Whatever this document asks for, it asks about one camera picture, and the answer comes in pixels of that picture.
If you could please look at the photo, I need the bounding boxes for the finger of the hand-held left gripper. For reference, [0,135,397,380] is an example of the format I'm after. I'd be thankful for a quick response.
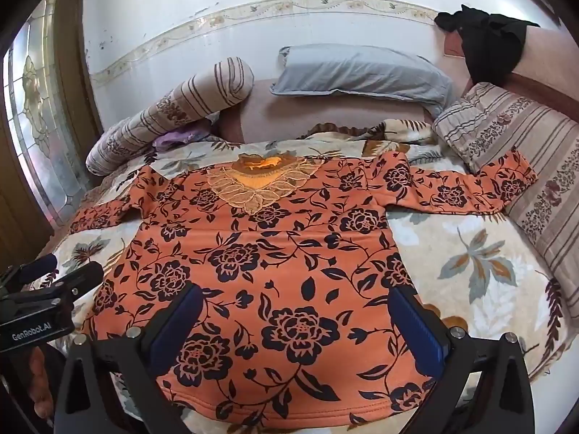
[43,261,105,305]
[0,253,59,297]

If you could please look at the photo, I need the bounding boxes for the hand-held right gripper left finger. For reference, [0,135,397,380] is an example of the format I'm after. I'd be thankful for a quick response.
[56,284,204,434]

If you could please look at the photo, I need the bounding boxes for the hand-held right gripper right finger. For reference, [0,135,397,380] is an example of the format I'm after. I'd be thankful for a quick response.
[388,286,537,434]

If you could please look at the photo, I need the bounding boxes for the orange floral shirt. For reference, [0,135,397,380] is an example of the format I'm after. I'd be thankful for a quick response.
[68,151,539,428]

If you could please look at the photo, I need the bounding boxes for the black clothes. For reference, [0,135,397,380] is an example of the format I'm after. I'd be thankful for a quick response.
[434,4,541,89]

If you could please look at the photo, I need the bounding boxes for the person's left hand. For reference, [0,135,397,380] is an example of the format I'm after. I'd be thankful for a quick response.
[25,347,56,422]

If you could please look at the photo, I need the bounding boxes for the cream leaf-print blanket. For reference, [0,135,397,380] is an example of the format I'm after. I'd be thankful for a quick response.
[27,120,579,434]

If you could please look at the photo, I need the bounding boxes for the wooden door with stained glass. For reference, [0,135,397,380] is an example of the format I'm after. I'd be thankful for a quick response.
[0,0,102,276]

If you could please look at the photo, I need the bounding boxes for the purple cloth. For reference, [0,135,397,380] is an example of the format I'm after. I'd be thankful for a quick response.
[151,122,213,151]

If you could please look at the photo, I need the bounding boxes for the striped floral bolster pillow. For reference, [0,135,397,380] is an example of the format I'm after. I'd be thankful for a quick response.
[85,57,255,177]

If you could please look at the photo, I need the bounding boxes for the striped floral flat pillow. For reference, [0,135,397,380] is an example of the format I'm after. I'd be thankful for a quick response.
[432,82,579,322]

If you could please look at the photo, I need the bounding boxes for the pink bed sheet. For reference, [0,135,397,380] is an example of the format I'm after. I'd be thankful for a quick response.
[219,77,471,143]

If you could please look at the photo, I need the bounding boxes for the grey pillow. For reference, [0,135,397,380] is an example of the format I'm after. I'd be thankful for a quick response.
[270,45,454,118]

